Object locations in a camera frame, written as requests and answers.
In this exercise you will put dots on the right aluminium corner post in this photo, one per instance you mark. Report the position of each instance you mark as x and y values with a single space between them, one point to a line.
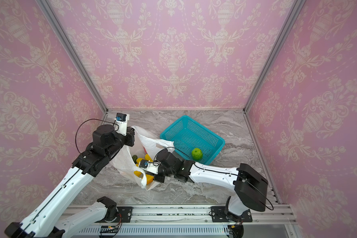
282 35

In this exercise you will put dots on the aluminium corner post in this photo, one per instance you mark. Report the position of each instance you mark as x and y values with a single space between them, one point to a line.
282 35
62 35

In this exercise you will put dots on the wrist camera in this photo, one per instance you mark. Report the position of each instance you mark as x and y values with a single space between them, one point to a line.
122 123
150 167

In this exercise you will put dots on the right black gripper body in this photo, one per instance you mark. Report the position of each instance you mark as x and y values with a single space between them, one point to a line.
163 172

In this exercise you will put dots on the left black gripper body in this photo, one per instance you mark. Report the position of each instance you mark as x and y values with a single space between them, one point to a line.
121 141

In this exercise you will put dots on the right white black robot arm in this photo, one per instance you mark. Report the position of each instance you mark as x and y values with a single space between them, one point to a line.
249 187

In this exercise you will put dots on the yellow banana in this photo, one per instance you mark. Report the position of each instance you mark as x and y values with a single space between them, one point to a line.
147 158

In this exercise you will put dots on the left aluminium corner post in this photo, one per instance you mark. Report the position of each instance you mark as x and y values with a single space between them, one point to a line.
62 35

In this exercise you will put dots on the white plastic bag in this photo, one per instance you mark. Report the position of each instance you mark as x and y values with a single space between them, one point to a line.
145 143

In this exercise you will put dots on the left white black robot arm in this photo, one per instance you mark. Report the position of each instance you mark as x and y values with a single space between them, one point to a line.
43 222

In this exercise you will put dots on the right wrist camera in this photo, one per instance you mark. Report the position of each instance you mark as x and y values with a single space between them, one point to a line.
150 167

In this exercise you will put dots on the green apple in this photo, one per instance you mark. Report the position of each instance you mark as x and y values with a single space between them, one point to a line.
197 154

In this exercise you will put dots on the orange yellow mango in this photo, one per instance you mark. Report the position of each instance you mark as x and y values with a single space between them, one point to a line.
148 178

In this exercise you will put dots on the aluminium front rail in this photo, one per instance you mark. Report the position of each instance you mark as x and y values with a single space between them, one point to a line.
186 219

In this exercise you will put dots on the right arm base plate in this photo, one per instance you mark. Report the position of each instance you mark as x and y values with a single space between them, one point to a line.
219 215

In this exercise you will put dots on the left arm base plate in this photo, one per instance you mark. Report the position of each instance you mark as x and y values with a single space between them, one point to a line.
122 214

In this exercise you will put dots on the teal plastic basket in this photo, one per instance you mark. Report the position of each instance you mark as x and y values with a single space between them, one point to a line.
187 134

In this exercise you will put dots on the green yellow cucumber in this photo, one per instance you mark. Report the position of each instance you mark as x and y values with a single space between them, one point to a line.
134 157

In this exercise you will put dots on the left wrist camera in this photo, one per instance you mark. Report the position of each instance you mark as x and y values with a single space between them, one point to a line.
122 123

